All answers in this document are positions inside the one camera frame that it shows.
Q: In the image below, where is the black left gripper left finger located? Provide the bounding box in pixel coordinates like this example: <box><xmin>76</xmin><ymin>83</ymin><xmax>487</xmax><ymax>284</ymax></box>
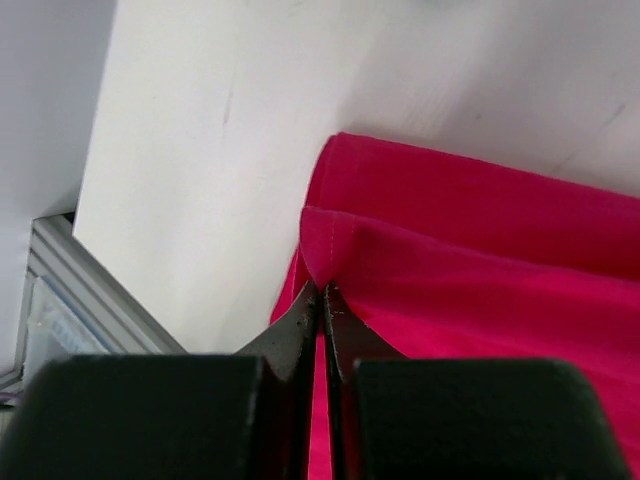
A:
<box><xmin>1</xmin><ymin>284</ymin><xmax>317</xmax><ymax>479</ymax></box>

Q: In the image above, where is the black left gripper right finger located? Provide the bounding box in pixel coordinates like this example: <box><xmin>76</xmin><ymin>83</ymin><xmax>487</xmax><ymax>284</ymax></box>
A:
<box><xmin>323</xmin><ymin>284</ymin><xmax>632</xmax><ymax>479</ymax></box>

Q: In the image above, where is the pink t shirt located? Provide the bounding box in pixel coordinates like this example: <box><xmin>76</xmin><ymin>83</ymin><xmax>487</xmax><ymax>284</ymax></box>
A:
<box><xmin>273</xmin><ymin>133</ymin><xmax>639</xmax><ymax>470</ymax></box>

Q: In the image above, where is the aluminium front rail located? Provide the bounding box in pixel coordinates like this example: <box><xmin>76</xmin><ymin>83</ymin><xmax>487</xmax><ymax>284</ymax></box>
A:
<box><xmin>16</xmin><ymin>214</ymin><xmax>185</xmax><ymax>382</ymax></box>

